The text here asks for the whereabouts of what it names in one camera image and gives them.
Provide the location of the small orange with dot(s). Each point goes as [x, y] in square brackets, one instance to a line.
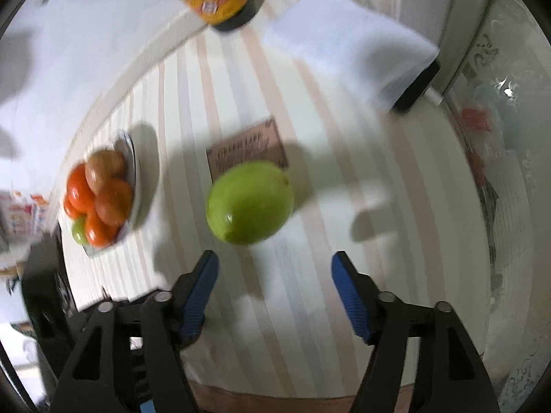
[69, 207]

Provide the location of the patterned glass sliding door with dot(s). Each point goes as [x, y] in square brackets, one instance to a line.
[508, 159]

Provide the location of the striped tablecloth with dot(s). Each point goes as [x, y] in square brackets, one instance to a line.
[387, 180]

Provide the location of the small green fruit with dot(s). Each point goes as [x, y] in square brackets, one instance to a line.
[78, 231]

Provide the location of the large orange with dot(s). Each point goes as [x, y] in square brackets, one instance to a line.
[79, 190]

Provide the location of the black phone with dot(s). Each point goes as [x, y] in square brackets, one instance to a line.
[419, 88]

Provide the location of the oval floral ceramic plate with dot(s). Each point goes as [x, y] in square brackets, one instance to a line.
[132, 189]

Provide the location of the red apple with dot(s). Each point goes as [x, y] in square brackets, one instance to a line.
[114, 202]

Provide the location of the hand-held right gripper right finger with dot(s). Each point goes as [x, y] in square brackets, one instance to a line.
[351, 297]

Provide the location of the brown tablecloth label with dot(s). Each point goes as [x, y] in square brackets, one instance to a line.
[247, 148]

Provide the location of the colourful sticker box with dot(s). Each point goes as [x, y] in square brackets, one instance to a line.
[23, 215]

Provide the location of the brownish green apple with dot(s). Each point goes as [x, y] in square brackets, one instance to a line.
[105, 167]

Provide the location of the large green fruit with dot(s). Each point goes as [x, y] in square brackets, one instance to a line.
[249, 202]

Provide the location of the medium orange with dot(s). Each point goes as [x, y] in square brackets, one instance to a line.
[100, 231]

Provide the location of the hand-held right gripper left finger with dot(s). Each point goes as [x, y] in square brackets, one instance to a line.
[200, 297]

